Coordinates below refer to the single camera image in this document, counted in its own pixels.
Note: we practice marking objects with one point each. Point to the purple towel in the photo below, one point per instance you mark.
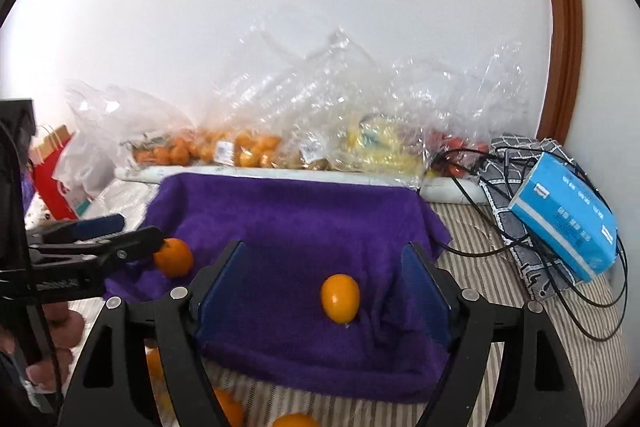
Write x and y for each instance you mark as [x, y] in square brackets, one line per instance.
[300, 227]

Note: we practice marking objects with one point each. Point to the blue tissue pack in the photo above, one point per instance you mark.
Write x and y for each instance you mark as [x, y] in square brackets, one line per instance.
[565, 217]

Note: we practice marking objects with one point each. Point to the grey patterned cloth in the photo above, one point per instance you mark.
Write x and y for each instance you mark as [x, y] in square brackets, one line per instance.
[492, 157]

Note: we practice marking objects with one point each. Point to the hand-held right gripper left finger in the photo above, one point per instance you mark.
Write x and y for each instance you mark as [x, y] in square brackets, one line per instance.
[222, 293]

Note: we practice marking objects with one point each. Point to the clear bag of brown fruit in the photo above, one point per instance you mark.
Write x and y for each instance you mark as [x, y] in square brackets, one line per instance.
[312, 162]

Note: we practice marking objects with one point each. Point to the clear bag of bananas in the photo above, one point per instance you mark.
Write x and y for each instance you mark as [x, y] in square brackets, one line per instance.
[380, 147]

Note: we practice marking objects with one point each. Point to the clear bag of oranges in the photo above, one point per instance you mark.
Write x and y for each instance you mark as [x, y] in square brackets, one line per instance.
[250, 149]

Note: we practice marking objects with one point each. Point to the clear bag of tomatoes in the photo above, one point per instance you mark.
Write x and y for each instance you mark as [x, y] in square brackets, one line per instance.
[460, 142]

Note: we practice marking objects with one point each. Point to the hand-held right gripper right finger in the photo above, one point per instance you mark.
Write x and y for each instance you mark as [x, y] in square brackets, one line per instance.
[425, 293]

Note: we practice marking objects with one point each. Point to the oval yellow orange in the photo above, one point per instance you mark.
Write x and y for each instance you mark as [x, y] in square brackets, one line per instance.
[340, 298]

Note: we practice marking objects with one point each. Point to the brown wooden door frame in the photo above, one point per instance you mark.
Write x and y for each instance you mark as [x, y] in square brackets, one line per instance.
[562, 32]

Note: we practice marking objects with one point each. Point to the clear bag of stemmed tangerines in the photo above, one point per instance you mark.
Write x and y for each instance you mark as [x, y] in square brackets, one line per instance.
[165, 154]

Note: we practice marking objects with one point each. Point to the white plastic bag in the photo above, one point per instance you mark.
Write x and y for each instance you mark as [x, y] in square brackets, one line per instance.
[82, 162]

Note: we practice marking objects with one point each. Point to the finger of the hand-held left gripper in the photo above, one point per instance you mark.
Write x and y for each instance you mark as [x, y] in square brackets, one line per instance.
[100, 224]
[130, 247]

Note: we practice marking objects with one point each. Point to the person's left hand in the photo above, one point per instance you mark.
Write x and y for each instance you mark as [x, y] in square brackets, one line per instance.
[62, 327]

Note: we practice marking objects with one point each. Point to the red paper bag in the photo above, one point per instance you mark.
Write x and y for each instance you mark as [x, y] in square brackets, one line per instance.
[47, 187]

